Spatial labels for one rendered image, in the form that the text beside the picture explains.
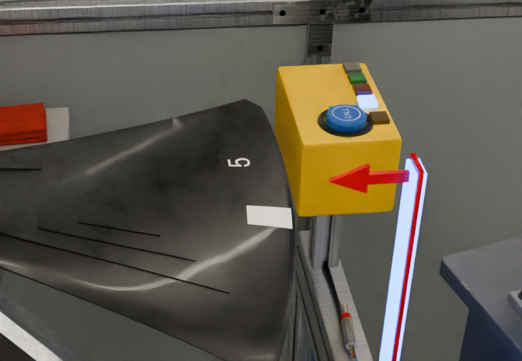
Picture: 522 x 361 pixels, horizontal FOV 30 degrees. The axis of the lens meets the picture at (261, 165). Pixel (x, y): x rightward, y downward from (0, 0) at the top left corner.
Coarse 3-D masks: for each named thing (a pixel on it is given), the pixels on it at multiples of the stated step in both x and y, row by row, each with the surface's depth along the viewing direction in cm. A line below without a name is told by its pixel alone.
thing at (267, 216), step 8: (248, 208) 68; (256, 208) 68; (264, 208) 68; (272, 208) 69; (280, 208) 69; (288, 208) 69; (248, 216) 68; (256, 216) 68; (264, 216) 68; (272, 216) 68; (280, 216) 68; (288, 216) 68; (256, 224) 67; (264, 224) 68; (272, 224) 68; (280, 224) 68; (288, 224) 68
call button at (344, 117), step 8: (344, 104) 97; (328, 112) 96; (336, 112) 96; (344, 112) 96; (352, 112) 96; (360, 112) 96; (328, 120) 95; (336, 120) 95; (344, 120) 95; (352, 120) 95; (360, 120) 95; (336, 128) 95; (344, 128) 94; (352, 128) 94; (360, 128) 95
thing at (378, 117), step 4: (372, 112) 97; (376, 112) 97; (380, 112) 97; (384, 112) 97; (372, 116) 96; (376, 116) 96; (380, 116) 96; (384, 116) 96; (372, 120) 96; (376, 120) 96; (380, 120) 96; (384, 120) 96; (388, 120) 96; (376, 124) 96; (380, 124) 96
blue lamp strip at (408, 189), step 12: (408, 168) 70; (408, 192) 70; (408, 204) 70; (408, 216) 70; (408, 228) 71; (396, 240) 74; (408, 240) 72; (396, 252) 74; (396, 264) 74; (396, 276) 74; (396, 288) 75; (396, 300) 75; (396, 312) 76; (384, 336) 79; (384, 348) 79; (384, 360) 80
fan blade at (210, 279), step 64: (128, 128) 73; (192, 128) 73; (256, 128) 73; (0, 192) 66; (64, 192) 66; (128, 192) 67; (192, 192) 68; (256, 192) 69; (0, 256) 61; (64, 256) 62; (128, 256) 63; (192, 256) 64; (256, 256) 66; (192, 320) 62; (256, 320) 63
